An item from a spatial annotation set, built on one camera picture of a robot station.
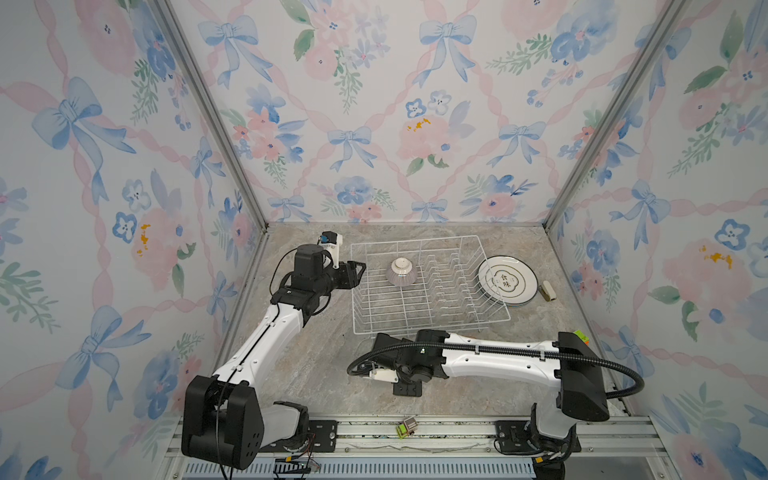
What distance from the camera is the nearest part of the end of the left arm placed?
73cm

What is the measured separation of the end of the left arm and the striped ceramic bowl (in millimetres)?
254

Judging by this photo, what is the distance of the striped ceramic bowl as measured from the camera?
3.27ft
